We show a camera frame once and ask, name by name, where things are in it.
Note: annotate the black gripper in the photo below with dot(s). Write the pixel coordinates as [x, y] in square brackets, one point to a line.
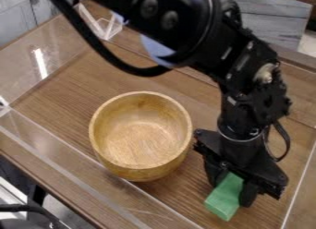
[242, 157]

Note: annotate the green rectangular block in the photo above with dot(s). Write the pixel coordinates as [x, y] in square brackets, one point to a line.
[222, 202]

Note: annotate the brown wooden bowl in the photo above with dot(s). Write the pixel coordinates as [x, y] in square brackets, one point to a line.
[139, 132]

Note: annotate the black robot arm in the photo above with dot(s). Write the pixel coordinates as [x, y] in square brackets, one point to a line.
[201, 34]

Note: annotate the black table leg bracket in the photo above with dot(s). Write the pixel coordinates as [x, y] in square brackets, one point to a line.
[41, 217]

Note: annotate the clear acrylic tray wall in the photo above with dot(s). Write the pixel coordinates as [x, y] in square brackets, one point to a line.
[43, 140]

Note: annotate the clear acrylic corner bracket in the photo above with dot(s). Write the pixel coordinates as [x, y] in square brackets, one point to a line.
[105, 27]

